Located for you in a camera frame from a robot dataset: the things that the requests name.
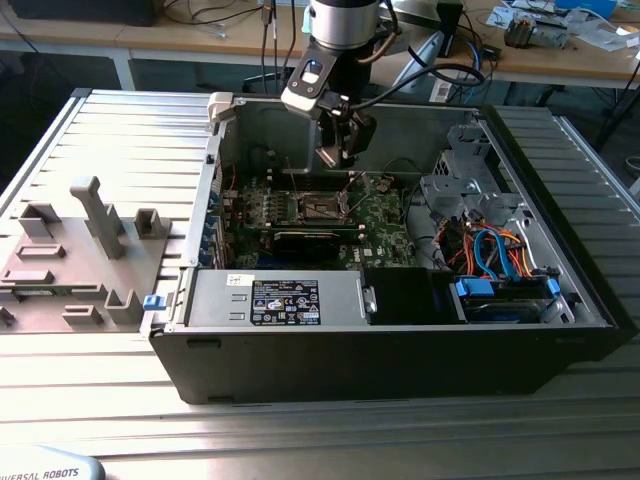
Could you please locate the black PC case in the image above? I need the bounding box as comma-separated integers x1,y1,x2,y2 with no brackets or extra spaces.
138,92,632,406

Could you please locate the grey metal device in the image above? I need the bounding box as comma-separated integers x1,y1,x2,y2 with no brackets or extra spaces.
532,19,571,50

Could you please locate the black upright box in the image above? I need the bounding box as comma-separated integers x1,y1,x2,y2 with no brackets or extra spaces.
434,2,464,57

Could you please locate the black graphics card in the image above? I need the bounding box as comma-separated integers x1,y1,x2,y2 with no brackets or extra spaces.
269,227,344,262

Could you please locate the blue disk carrier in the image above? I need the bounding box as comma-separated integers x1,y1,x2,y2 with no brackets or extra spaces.
448,275,562,325

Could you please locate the orange wire bundle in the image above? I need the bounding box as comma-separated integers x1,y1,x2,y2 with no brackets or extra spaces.
444,227,539,279

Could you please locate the green motherboard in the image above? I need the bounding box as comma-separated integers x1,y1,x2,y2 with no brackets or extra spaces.
222,172,419,269

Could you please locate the silver CPU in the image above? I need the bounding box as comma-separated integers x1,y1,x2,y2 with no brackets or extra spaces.
318,144,347,170

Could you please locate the grey parts rack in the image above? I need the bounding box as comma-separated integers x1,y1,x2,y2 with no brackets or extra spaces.
0,175,174,335

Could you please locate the blue data cable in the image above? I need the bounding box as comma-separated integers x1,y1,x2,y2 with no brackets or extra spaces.
472,225,522,287

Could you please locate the pale blue teach pendant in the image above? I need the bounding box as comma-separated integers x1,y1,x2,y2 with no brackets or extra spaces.
0,443,107,480

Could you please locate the wooden desk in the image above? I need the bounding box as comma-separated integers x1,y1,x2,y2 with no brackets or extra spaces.
432,0,640,92
0,0,307,91

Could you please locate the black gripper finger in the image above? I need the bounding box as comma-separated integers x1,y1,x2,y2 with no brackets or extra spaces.
318,115,345,152
342,110,379,170

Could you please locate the metal socket cover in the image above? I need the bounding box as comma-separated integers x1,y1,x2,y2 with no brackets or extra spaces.
338,170,376,222

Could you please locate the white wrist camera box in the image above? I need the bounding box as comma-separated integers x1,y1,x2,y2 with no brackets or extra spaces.
279,58,335,120

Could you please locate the black computer box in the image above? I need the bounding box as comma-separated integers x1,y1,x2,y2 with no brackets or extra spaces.
7,0,161,27

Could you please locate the CPU socket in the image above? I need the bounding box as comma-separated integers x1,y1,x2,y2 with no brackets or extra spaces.
294,191,344,222

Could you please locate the grey metal drive cage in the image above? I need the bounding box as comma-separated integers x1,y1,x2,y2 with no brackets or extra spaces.
418,124,534,236

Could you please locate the beige case latch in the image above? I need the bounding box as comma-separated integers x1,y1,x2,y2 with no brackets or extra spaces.
207,92,236,124

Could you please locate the copper CPU cooler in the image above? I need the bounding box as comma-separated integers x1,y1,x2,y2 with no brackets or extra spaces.
503,13,536,50

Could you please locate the blue box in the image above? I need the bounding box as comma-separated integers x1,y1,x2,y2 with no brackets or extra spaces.
554,0,619,16

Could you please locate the grey power supply unit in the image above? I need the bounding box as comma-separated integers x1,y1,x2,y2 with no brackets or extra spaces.
185,269,371,327

